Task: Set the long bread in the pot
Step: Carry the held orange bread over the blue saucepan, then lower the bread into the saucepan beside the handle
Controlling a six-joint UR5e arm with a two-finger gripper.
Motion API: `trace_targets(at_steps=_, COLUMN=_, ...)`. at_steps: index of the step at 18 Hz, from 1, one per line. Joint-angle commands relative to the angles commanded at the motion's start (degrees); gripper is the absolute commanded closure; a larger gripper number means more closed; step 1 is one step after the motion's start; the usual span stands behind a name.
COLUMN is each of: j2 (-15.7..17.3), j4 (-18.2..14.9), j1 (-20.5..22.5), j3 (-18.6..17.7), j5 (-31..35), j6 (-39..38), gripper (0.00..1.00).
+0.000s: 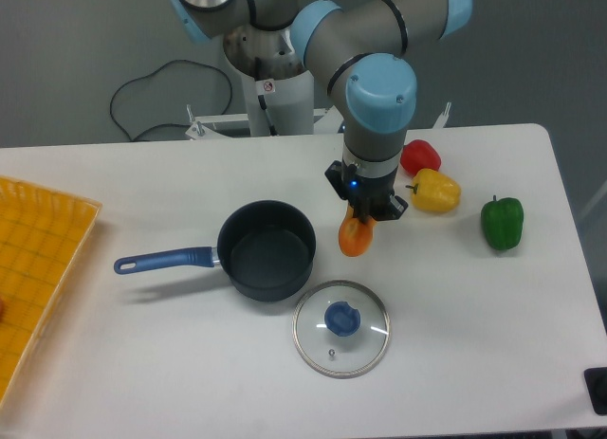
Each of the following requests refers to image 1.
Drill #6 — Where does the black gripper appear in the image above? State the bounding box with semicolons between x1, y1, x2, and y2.
324;161;408;222

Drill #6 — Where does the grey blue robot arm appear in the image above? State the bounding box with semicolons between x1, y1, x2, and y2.
169;0;472;222

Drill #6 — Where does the yellow bell pepper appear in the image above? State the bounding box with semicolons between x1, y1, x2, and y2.
407;168;461;213

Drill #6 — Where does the red bell pepper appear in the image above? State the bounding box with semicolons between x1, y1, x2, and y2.
400;139;442;176

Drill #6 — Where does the green bell pepper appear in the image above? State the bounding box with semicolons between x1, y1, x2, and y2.
481;196;524;251

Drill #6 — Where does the glass lid blue knob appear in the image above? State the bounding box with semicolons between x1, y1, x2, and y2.
292;280;391;379

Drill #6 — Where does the black device table corner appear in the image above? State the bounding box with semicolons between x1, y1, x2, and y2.
583;367;607;416

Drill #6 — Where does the yellow plastic basket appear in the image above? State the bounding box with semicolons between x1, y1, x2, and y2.
1;176;102;404

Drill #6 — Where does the white metal base frame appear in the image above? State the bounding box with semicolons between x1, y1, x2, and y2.
185;101;452;141

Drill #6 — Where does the dark pot blue handle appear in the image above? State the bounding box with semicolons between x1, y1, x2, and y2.
114;200;316;302

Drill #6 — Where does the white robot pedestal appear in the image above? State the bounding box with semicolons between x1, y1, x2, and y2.
223;25;314;137

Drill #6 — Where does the black cable on floor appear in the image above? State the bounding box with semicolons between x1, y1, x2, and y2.
109;60;234;142

